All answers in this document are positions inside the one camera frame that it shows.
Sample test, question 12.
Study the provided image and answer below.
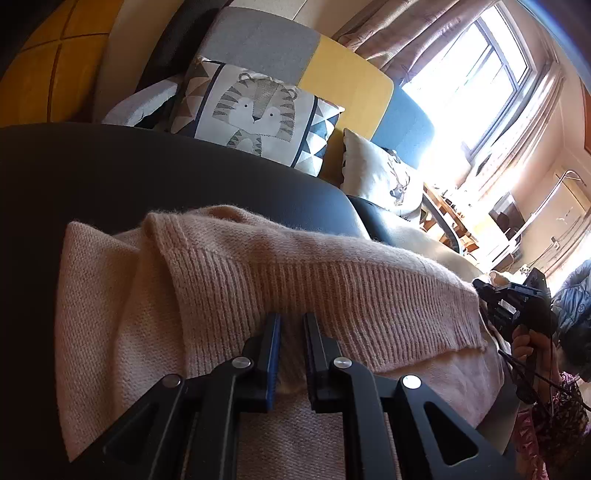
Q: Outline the window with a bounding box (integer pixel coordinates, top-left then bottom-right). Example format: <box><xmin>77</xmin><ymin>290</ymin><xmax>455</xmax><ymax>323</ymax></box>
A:
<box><xmin>397</xmin><ymin>4</ymin><xmax>539</xmax><ymax>185</ymax></box>

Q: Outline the deer print pillow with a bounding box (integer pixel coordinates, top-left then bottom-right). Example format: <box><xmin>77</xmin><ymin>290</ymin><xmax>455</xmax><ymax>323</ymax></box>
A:
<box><xmin>341</xmin><ymin>128</ymin><xmax>426</xmax><ymax>222</ymax></box>

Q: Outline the wooden wardrobe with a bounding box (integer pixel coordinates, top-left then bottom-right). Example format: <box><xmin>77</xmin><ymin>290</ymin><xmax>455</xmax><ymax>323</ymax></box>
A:
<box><xmin>0</xmin><ymin>0</ymin><xmax>125</xmax><ymax>127</ymax></box>

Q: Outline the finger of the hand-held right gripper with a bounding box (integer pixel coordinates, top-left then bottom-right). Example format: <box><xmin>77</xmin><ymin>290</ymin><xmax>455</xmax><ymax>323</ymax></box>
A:
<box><xmin>472</xmin><ymin>278</ymin><xmax>513</xmax><ymax>305</ymax></box>
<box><xmin>487</xmin><ymin>300</ymin><xmax>520</xmax><ymax>343</ymax></box>

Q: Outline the beige patterned curtain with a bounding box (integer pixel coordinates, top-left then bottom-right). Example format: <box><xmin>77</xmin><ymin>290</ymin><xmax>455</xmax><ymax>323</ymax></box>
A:
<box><xmin>462</xmin><ymin>62</ymin><xmax>566</xmax><ymax>190</ymax></box>
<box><xmin>332</xmin><ymin>0</ymin><xmax>499</xmax><ymax>86</ymax></box>

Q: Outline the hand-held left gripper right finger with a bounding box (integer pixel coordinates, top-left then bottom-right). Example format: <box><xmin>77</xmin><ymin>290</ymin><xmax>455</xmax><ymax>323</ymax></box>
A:
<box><xmin>302</xmin><ymin>313</ymin><xmax>518</xmax><ymax>480</ymax></box>

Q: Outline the grey yellow blue sofa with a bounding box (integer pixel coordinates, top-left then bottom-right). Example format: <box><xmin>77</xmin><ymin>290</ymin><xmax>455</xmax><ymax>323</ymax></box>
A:
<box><xmin>102</xmin><ymin>7</ymin><xmax>467</xmax><ymax>259</ymax></box>

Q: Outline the wooden side table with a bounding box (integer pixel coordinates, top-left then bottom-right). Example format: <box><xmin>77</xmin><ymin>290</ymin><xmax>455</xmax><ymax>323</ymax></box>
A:
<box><xmin>422</xmin><ymin>182</ymin><xmax>481</xmax><ymax>252</ymax></box>

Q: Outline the tiger print pillow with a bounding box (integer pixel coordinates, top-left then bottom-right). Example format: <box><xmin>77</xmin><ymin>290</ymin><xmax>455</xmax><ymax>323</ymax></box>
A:
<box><xmin>168</xmin><ymin>54</ymin><xmax>346</xmax><ymax>178</ymax></box>

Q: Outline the person's right hand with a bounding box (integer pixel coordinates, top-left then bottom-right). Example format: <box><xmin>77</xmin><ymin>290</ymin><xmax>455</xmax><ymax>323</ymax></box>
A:
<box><xmin>512</xmin><ymin>325</ymin><xmax>559</xmax><ymax>384</ymax></box>

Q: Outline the black monitor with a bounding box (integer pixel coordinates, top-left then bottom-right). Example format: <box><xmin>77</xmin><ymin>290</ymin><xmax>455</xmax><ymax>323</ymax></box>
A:
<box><xmin>489</xmin><ymin>193</ymin><xmax>527</xmax><ymax>241</ymax></box>

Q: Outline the pinkish beige knit sweater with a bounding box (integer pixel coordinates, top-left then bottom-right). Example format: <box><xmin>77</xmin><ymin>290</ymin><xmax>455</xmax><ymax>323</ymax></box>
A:
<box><xmin>55</xmin><ymin>205</ymin><xmax>506</xmax><ymax>480</ymax></box>

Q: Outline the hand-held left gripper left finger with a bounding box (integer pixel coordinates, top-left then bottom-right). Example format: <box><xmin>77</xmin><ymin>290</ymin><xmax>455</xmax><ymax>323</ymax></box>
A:
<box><xmin>69</xmin><ymin>313</ymin><xmax>282</xmax><ymax>480</ymax></box>

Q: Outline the blue puffer jacket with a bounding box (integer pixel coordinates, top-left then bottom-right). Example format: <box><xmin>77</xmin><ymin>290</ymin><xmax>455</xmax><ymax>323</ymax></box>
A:
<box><xmin>551</xmin><ymin>261</ymin><xmax>591</xmax><ymax>352</ymax></box>

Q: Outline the person's right forearm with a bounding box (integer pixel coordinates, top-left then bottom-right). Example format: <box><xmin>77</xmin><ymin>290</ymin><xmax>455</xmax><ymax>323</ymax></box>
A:
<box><xmin>512</xmin><ymin>369</ymin><xmax>591</xmax><ymax>480</ymax></box>

